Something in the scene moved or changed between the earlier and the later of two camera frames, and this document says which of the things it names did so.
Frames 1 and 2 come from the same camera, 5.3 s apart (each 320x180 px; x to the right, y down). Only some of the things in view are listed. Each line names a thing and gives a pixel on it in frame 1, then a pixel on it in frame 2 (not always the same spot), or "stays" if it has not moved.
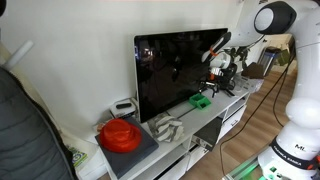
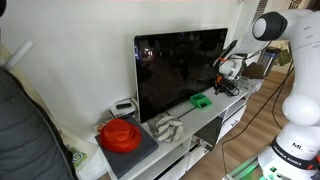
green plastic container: (199, 100) stays
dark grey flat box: (120, 162) stays
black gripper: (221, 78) to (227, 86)
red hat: (119, 135) stays
